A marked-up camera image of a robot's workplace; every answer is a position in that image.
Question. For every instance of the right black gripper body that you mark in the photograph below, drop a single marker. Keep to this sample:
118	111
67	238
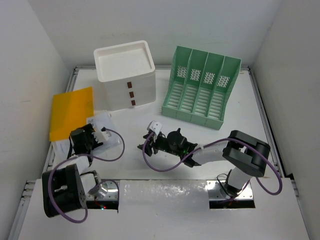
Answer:
161	143

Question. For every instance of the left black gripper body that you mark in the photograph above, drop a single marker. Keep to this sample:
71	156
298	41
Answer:
91	142

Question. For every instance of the clear plastic document sleeve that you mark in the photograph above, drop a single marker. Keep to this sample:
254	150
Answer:
61	147

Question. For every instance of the yellow plastic folder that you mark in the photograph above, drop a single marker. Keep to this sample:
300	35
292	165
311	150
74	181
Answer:
70	111

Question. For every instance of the white drawer cabinet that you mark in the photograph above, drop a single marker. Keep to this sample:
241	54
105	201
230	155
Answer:
129	62

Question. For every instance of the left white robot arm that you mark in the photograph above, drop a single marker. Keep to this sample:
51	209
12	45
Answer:
69	184

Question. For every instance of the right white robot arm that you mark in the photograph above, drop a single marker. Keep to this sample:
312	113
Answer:
247	153

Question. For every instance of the white foam front board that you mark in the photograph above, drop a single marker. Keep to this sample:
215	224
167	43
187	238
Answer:
173	210

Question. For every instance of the green file rack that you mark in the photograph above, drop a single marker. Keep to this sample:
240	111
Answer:
200	85

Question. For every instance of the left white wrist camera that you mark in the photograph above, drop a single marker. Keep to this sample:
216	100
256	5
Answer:
101	136

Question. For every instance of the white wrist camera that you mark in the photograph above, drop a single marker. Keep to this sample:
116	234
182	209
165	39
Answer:
155	127
101	136

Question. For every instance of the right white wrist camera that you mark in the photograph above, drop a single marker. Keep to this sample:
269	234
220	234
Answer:
155	127

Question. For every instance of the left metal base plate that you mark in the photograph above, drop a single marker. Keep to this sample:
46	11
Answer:
105	191

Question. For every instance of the metal base plate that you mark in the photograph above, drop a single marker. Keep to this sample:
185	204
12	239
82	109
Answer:
216	193
105	191

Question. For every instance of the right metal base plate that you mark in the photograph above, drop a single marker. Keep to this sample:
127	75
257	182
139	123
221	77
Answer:
216	193

